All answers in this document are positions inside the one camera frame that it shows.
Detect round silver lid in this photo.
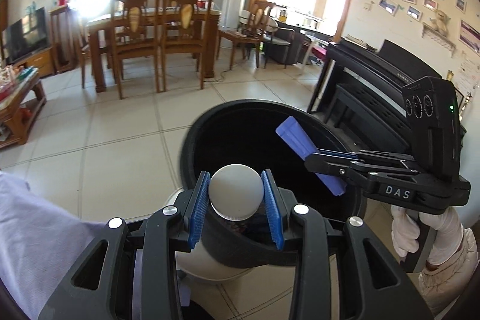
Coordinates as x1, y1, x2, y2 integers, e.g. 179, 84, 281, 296
208, 164, 264, 222

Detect right forearm beige sleeve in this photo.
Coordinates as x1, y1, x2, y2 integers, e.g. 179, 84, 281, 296
418, 228, 479, 317

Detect black round trash bin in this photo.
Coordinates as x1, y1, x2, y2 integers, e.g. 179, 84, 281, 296
179, 100, 367, 269

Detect right white gloved hand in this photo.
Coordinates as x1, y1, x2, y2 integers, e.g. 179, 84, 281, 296
391, 205, 465, 266

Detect black piano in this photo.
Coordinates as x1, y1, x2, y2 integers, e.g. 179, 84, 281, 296
307, 38, 440, 154

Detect black armchair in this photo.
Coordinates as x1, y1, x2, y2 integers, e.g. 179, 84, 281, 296
263, 18, 312, 68

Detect wooden chair by window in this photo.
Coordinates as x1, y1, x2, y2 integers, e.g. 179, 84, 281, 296
242, 0, 276, 67

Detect small wooden side table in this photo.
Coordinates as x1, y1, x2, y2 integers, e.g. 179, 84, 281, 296
216, 28, 263, 70

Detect purple floral tablecloth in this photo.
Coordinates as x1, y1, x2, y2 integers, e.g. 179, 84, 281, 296
0, 171, 105, 319

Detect wooden dining chair near right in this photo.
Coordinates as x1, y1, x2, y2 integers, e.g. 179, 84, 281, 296
160, 0, 212, 92

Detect wooden dining chair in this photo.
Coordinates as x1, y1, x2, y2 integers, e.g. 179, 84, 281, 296
160, 0, 212, 92
110, 0, 160, 99

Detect wooden chair beside television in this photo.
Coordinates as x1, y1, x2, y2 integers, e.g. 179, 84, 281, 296
49, 5, 90, 88

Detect wooden coffee table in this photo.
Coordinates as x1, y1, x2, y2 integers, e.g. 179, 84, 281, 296
1, 67, 47, 149

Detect wooden dining table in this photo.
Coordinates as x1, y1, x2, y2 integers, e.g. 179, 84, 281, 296
86, 2, 221, 94

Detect wooden TV cabinet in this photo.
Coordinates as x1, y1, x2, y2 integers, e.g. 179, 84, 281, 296
15, 46, 56, 78

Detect wooden dining chair near left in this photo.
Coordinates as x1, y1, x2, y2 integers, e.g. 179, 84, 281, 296
110, 0, 160, 99

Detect black flat television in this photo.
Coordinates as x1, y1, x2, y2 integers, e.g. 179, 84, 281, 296
2, 7, 50, 65

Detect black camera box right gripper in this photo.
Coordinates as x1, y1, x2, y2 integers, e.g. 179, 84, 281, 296
402, 76, 461, 180

